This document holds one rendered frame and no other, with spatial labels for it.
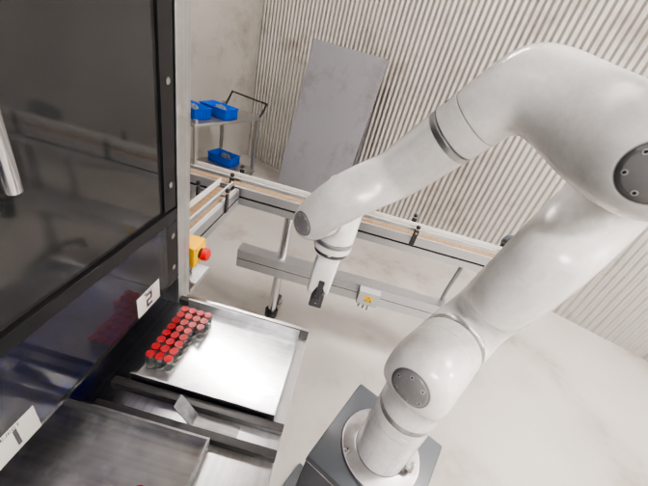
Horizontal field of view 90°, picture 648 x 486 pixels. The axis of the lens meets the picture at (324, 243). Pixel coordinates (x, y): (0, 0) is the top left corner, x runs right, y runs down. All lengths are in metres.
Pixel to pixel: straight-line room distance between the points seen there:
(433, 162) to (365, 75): 3.01
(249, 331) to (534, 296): 0.75
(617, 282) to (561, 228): 3.16
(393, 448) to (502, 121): 0.62
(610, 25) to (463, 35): 0.98
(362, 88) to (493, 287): 3.10
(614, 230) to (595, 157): 0.15
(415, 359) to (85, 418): 0.68
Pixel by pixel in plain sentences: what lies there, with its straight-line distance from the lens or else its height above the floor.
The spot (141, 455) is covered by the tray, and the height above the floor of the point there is 0.88.
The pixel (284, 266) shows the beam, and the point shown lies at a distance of 1.84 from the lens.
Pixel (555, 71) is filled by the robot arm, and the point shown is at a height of 1.66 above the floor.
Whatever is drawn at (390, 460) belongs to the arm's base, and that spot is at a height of 0.94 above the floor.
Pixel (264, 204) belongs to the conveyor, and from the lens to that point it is 1.65.
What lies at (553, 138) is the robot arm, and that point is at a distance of 0.43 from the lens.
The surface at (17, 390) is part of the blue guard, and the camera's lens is 0.70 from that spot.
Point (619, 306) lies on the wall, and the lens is 3.74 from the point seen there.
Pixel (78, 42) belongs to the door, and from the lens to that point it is 0.60.
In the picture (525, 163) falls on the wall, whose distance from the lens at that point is 3.35.
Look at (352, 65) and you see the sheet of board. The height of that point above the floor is 1.48.
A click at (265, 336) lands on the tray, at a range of 0.99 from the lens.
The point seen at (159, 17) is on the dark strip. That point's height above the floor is 1.60.
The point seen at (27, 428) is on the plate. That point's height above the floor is 1.02.
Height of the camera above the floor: 1.64
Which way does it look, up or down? 32 degrees down
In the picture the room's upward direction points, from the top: 15 degrees clockwise
